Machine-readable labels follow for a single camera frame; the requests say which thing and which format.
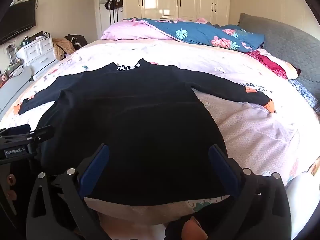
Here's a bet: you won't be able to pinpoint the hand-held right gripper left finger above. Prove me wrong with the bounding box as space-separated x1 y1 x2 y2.
26 144 110 240

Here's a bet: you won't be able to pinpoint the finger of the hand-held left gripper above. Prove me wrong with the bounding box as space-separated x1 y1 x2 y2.
0 124 31 137
30 125 55 142

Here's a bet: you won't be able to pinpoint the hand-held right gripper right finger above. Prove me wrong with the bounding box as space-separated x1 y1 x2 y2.
209 144 293 240

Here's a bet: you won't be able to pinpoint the black long-sleeve shirt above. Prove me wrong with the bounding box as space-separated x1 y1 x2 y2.
14 58 277 207

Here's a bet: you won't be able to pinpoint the brown crumpled clothes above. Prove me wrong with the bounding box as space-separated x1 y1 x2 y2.
52 38 75 61

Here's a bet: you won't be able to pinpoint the pile of clothes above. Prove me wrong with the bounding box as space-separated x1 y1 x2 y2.
64 34 88 54

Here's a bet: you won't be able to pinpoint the grey chair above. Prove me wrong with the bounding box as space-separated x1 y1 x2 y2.
0 66 33 114

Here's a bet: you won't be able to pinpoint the pink printed bedsheet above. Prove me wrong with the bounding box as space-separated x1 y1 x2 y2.
0 39 320 230

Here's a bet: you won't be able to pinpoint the dark cloth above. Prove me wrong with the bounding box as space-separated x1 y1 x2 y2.
164 205 240 240

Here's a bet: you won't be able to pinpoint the white drawer cabinet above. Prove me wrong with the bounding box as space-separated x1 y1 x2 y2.
16 36 60 80

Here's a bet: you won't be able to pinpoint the white cloth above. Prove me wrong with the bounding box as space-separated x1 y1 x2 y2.
286 171 320 238

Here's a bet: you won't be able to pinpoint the black television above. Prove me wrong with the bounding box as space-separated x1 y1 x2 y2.
0 0 37 45

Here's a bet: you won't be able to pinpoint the blue patterned pillow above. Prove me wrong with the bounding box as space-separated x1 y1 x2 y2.
287 79 320 115

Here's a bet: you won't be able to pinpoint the red patterned pillow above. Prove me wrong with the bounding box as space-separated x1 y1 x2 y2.
246 48 302 80

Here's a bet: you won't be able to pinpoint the white door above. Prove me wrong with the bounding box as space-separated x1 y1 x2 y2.
94 0 125 39

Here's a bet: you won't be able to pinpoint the pink pillow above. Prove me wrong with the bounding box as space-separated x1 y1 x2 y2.
101 18 180 41

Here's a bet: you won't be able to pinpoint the blue floral quilt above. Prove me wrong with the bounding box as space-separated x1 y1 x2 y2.
125 18 265 53

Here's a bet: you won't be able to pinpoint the grey padded headboard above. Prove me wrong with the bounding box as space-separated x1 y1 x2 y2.
239 13 320 100

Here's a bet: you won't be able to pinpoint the cream wardrobe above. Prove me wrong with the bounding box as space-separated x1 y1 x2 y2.
122 0 230 25

